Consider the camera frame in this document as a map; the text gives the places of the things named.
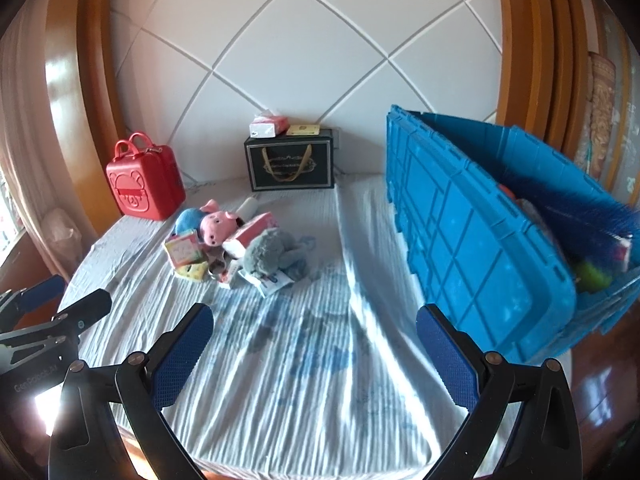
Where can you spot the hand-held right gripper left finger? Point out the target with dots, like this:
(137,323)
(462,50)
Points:
(185,350)

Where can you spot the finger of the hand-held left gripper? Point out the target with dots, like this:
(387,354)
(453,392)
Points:
(85,310)
(45,291)

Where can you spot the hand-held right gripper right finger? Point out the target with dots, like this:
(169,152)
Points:
(445,345)

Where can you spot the grey plush toy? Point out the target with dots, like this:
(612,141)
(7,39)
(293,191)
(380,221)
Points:
(270,252)

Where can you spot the blue plastic crate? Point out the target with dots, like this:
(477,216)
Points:
(450,210)

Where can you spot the pink green pad packet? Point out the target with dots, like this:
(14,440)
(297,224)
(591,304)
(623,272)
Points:
(250,230)

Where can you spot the small yellow toy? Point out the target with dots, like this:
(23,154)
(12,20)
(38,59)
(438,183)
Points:
(195,271)

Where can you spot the small white pink packet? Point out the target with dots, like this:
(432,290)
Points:
(234,275)

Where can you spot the striped bed sheet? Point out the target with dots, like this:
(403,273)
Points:
(280,360)

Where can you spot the small picture card box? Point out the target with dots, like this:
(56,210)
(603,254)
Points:
(182,250)

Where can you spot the white blue paper card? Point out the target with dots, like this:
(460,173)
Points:
(274,284)

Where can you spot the blue plush toy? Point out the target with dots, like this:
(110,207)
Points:
(217,222)

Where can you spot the pale curtain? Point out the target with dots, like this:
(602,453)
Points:
(20,160)

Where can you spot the red mini suitcase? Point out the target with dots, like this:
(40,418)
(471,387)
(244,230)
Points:
(140,185)

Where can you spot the white bottle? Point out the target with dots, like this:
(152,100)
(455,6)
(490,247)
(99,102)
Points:
(246,207)

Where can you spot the green toy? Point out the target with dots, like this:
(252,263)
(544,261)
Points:
(594,274)

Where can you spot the blue bristle brush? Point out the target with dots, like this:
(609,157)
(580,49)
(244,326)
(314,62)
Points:
(575,200)

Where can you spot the wooden padded headboard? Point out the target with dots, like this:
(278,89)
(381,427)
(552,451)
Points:
(90,85)

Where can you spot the black gift box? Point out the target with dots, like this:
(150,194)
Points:
(287,165)

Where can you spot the red white tissue pack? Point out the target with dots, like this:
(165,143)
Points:
(267,126)

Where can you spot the small gold box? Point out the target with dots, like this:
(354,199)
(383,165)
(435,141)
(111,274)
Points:
(303,129)

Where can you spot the patterned window curtain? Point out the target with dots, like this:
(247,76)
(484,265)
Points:
(622,110)

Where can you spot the brown patterned wall hanging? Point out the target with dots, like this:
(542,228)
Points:
(598,110)

